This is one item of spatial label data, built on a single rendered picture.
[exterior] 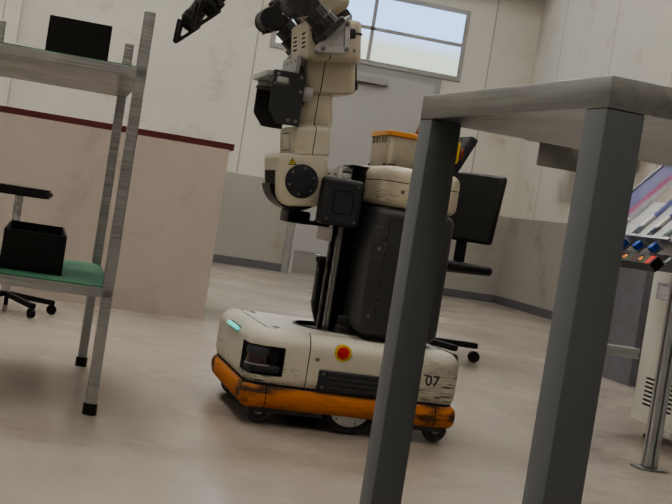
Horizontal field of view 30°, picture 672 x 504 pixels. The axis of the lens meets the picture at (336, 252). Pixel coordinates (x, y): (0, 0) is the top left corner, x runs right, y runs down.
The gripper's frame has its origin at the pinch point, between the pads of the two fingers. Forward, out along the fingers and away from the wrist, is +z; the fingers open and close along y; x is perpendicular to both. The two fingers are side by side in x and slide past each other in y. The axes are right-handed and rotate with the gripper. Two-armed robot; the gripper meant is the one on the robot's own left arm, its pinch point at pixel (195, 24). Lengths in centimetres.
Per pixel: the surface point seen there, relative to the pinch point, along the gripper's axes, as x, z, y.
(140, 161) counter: 31, 29, -275
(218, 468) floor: 60, 94, 74
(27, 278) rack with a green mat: 1, 85, 24
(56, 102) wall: -20, 1, -863
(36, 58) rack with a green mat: -30, 36, 23
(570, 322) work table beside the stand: 29, 43, 262
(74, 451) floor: 30, 109, 72
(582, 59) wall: 347, -310, -732
